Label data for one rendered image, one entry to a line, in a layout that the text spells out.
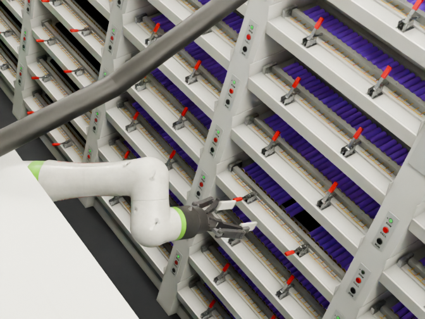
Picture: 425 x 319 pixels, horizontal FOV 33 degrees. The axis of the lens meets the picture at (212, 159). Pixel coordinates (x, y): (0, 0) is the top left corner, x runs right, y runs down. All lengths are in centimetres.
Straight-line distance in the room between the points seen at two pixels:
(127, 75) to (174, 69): 183
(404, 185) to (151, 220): 67
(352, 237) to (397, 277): 17
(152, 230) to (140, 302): 118
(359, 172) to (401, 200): 15
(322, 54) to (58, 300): 154
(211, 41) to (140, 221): 80
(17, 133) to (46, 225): 10
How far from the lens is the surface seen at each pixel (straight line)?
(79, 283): 65
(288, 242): 230
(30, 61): 362
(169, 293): 292
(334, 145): 207
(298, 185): 221
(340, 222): 213
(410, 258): 207
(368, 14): 192
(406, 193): 193
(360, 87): 198
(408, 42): 185
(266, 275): 246
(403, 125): 189
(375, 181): 200
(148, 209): 184
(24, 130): 74
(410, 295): 203
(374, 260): 206
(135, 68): 77
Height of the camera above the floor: 220
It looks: 35 degrees down
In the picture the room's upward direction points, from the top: 18 degrees clockwise
